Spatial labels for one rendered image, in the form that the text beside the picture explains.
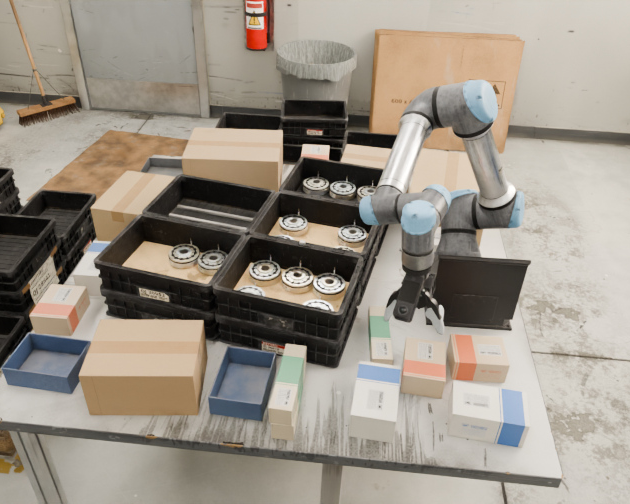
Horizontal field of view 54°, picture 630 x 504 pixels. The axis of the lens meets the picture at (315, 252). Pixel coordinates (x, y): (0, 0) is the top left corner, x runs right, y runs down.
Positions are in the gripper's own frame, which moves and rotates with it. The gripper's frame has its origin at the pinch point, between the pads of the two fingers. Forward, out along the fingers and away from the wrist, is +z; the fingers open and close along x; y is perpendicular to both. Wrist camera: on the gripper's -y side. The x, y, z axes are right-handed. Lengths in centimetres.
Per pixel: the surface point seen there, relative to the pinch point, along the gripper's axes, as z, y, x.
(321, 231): 16, 56, 51
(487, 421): 25.2, -1.0, -21.3
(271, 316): 11.2, 3.2, 43.7
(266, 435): 27.7, -24.5, 32.9
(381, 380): 21.8, -0.1, 8.5
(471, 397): 24.2, 4.7, -15.7
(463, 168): 15, 114, 13
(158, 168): 21, 87, 148
